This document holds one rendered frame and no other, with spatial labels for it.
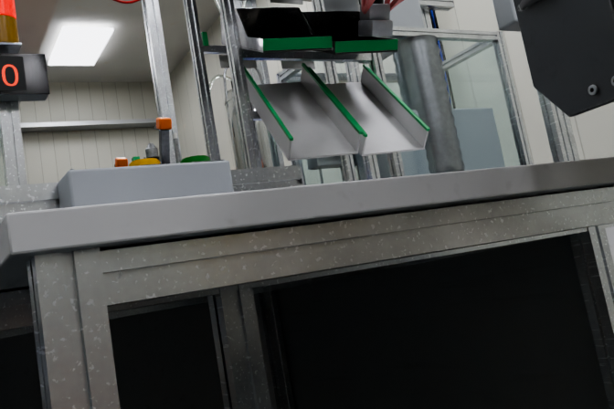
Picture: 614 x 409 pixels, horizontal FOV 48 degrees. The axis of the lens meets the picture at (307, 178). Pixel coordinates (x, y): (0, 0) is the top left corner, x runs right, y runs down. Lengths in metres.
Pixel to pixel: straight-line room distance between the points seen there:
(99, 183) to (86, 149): 9.89
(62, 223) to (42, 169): 10.08
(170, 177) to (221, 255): 0.35
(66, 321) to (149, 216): 0.09
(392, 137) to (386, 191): 0.69
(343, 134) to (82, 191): 0.55
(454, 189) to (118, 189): 0.41
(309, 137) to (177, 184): 0.39
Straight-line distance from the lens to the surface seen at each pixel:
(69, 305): 0.53
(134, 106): 11.13
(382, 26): 1.34
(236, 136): 2.12
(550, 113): 2.61
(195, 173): 0.91
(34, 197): 0.93
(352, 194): 0.60
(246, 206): 0.55
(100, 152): 10.79
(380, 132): 1.32
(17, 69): 1.26
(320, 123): 1.28
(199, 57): 1.49
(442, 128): 2.28
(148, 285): 0.54
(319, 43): 1.27
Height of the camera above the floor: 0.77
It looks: 9 degrees up
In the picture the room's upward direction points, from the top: 10 degrees counter-clockwise
